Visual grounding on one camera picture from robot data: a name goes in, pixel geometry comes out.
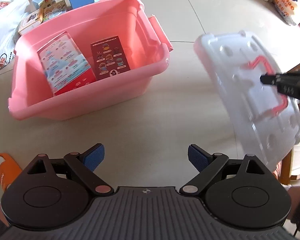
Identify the white bin lid red handle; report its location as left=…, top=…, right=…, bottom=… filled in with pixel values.
left=194, top=31, right=300, bottom=171

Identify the large pink figure box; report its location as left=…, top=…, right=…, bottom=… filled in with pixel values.
left=37, top=31, right=97, bottom=96

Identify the maroon blind box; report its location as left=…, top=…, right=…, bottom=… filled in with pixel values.
left=90, top=36, right=130, bottom=81

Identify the pink plastic storage bin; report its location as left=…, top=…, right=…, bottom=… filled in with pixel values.
left=8, top=0, right=173, bottom=120

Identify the orange printed snack bag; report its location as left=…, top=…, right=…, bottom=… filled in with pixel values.
left=273, top=0, right=299, bottom=25

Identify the orange left slipper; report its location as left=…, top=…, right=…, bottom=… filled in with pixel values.
left=0, top=153, right=22, bottom=191

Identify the white cardboard box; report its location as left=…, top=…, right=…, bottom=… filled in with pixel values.
left=18, top=8, right=44, bottom=36

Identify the yellow green small box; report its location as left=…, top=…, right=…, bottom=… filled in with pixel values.
left=43, top=0, right=67, bottom=22

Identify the light blue small box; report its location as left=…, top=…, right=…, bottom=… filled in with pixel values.
left=32, top=0, right=57, bottom=9

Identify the white printed plastic bag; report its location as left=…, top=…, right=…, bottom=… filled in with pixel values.
left=0, top=0, right=30, bottom=70

